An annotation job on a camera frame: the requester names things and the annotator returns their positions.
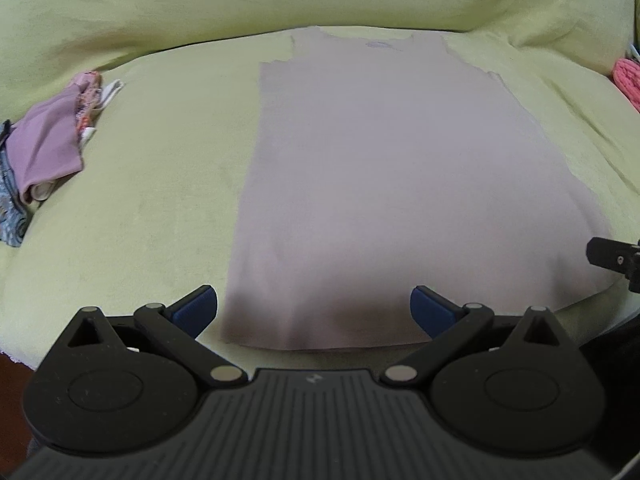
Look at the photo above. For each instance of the floral pink garment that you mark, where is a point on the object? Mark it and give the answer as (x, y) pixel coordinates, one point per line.
(90, 97)

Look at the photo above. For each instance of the yellow-green covered sofa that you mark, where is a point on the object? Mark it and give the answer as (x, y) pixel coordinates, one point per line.
(165, 170)

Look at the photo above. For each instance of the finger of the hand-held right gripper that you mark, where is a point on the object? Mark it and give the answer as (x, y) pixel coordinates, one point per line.
(612, 255)

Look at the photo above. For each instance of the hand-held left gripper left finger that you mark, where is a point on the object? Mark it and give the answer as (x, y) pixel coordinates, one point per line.
(196, 306)

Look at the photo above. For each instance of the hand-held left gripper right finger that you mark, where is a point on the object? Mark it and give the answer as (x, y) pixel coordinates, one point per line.
(429, 310)

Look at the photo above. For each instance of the light grey tank top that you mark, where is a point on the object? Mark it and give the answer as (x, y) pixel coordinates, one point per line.
(390, 185)

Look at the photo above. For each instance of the blue patterned garment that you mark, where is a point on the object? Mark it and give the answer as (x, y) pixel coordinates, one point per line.
(9, 210)

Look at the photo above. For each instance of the pink knitted cloth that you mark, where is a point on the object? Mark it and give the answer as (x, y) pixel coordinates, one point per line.
(629, 80)

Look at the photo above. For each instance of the purple garment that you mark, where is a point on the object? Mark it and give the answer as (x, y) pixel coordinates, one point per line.
(42, 135)

